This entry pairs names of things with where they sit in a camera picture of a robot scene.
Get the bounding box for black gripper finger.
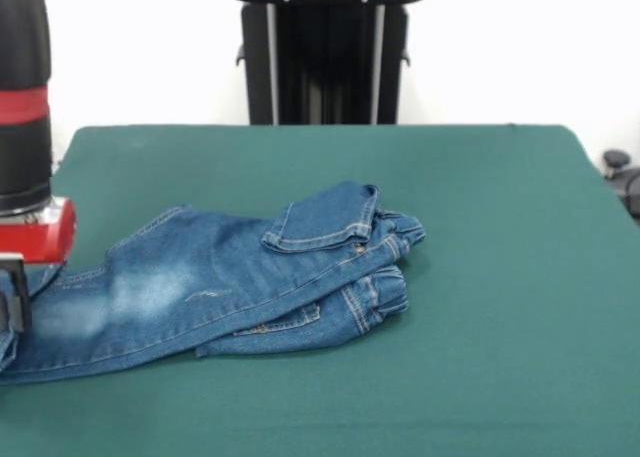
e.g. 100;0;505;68
0;259;34;332

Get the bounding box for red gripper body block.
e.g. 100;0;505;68
0;196;78;274

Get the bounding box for blue denim jeans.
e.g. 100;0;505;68
0;180;427;387

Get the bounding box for dark green table cloth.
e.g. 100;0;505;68
0;123;640;457

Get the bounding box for grey chair base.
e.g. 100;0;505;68
602;149;640;218

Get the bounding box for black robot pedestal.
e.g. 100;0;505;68
219;0;434;126

